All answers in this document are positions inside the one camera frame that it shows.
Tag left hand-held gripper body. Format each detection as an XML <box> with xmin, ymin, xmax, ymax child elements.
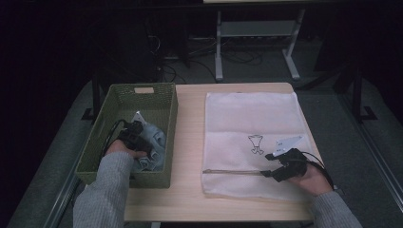
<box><xmin>118</xmin><ymin>110</ymin><xmax>153</xmax><ymax>155</ymax></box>

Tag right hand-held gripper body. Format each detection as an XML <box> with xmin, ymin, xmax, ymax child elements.
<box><xmin>273</xmin><ymin>135</ymin><xmax>308</xmax><ymax>183</ymax></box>

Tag blue denim garment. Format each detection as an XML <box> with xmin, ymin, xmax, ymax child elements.
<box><xmin>131</xmin><ymin>122</ymin><xmax>167</xmax><ymax>174</ymax></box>

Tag green woven basket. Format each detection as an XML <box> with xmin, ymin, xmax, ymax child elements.
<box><xmin>75</xmin><ymin>83</ymin><xmax>179</xmax><ymax>189</ymax></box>

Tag white mesh laundry bag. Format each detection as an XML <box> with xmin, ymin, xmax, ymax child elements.
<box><xmin>201</xmin><ymin>91</ymin><xmax>321</xmax><ymax>202</ymax></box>

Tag person's left hand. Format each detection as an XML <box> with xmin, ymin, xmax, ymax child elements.
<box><xmin>105</xmin><ymin>139</ymin><xmax>148</xmax><ymax>159</ymax></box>

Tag person's right hand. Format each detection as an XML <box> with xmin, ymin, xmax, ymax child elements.
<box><xmin>288</xmin><ymin>164</ymin><xmax>334</xmax><ymax>197</ymax></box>

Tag black table leg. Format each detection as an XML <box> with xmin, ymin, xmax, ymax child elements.
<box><xmin>81</xmin><ymin>72</ymin><xmax>103</xmax><ymax>122</ymax></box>

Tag black metal stand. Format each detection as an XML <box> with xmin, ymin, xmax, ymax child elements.
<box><xmin>332</xmin><ymin>63</ymin><xmax>378</xmax><ymax>124</ymax></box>

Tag left hand-held gripper cable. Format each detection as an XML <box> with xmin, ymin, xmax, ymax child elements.
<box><xmin>101</xmin><ymin>118</ymin><xmax>128</xmax><ymax>156</ymax></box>

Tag hand-held gripper cable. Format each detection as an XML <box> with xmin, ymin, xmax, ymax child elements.
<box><xmin>300</xmin><ymin>151</ymin><xmax>336</xmax><ymax>190</ymax></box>
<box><xmin>101</xmin><ymin>118</ymin><xmax>128</xmax><ymax>156</ymax></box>

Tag right hand-held gripper cable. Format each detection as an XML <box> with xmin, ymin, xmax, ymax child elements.
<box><xmin>300</xmin><ymin>151</ymin><xmax>336</xmax><ymax>190</ymax></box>

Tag aluminium floor rail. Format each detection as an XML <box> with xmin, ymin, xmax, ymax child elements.
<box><xmin>336</xmin><ymin>93</ymin><xmax>403</xmax><ymax>214</ymax></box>
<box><xmin>43</xmin><ymin>175</ymin><xmax>81</xmax><ymax>228</ymax></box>

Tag black floor cables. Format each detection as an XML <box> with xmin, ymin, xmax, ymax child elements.
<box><xmin>151</xmin><ymin>34</ymin><xmax>264</xmax><ymax>84</ymax></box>

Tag white metal desk frame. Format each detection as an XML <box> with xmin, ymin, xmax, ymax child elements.
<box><xmin>214</xmin><ymin>9</ymin><xmax>307</xmax><ymax>82</ymax></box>

